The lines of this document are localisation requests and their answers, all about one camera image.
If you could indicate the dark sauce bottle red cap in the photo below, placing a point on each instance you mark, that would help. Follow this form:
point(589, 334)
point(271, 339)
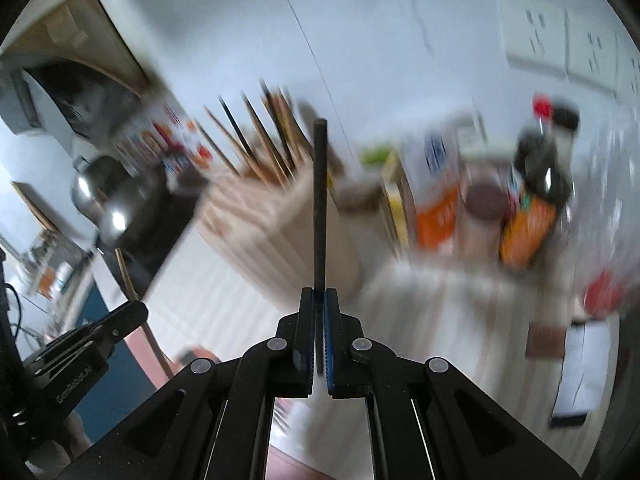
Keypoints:
point(542, 165)

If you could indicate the white wall socket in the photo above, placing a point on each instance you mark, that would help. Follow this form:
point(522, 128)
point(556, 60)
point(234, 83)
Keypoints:
point(595, 50)
point(532, 35)

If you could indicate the red item in clear bag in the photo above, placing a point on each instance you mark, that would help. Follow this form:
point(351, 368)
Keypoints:
point(605, 292)

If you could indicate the colourful printed packet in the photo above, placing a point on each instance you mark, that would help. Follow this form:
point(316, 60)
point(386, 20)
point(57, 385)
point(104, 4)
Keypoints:
point(165, 135)

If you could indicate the orange and white carton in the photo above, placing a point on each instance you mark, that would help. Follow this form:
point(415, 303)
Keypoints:
point(437, 220)

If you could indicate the black cooktop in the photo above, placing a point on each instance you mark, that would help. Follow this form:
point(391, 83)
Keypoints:
point(165, 240)

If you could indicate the steel kettle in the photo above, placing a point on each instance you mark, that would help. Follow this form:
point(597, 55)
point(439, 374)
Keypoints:
point(115, 210)

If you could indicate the striped cat print tablecloth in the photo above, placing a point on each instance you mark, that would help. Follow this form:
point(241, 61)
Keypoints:
point(450, 310)

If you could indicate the yellow box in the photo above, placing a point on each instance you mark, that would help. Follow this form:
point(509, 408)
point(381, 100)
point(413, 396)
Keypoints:
point(397, 200)

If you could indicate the black phone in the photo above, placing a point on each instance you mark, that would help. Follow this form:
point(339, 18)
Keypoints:
point(567, 420)

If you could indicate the grey appliance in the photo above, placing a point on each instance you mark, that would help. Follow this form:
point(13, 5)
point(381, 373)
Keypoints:
point(30, 100)

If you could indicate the jar with brown lid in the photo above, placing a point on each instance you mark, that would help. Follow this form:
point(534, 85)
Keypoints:
point(485, 200)

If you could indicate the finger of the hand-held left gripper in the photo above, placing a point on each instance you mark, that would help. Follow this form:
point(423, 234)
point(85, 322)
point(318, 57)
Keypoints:
point(125, 320)

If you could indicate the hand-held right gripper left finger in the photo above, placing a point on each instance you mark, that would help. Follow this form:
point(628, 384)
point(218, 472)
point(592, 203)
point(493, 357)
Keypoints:
point(304, 350)

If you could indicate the green item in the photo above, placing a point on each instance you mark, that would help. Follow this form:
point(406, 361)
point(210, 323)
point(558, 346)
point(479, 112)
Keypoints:
point(377, 155)

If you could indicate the cream chopstick holder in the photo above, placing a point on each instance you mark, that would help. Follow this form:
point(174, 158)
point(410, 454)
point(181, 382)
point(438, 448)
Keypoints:
point(260, 230)

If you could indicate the white folded paper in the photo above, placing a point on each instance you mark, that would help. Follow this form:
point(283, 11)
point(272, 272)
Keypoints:
point(582, 370)

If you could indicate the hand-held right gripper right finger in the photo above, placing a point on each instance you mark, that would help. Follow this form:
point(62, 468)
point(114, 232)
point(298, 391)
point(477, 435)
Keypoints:
point(331, 350)

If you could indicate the orange packet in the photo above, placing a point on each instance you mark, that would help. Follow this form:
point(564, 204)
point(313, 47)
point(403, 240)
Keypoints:
point(527, 230)

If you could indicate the brown wooden chopstick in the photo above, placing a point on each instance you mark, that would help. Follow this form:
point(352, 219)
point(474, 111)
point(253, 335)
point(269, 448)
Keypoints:
point(158, 349)

